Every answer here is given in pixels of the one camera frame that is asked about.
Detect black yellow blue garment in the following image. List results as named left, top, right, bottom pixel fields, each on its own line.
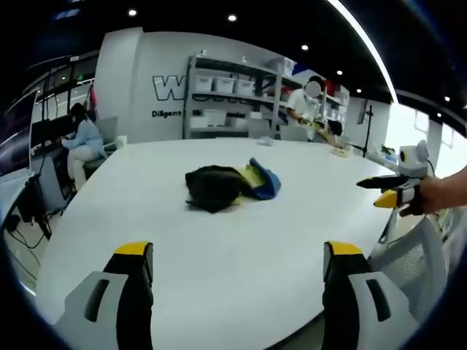
left=184, top=157, right=282, bottom=214

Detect black tripod stand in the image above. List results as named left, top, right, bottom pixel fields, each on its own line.
left=350, top=104, right=377, bottom=158

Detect grey office chair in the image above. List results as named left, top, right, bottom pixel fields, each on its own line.
left=95, top=115, right=120, bottom=156

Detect person's right hand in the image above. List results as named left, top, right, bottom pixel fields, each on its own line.
left=418, top=176, right=452, bottom=217

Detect black computer monitor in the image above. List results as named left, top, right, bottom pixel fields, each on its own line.
left=30, top=115, right=74, bottom=147

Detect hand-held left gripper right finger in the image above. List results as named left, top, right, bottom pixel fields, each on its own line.
left=321, top=239, right=420, bottom=350

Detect white mesh office chair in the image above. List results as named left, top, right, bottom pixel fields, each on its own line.
left=367, top=217, right=449, bottom=324

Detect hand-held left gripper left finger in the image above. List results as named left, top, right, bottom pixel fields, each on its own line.
left=54, top=240, right=154, bottom=350

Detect grey metal shelving unit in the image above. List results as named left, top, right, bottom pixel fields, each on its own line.
left=183, top=54, right=352, bottom=141

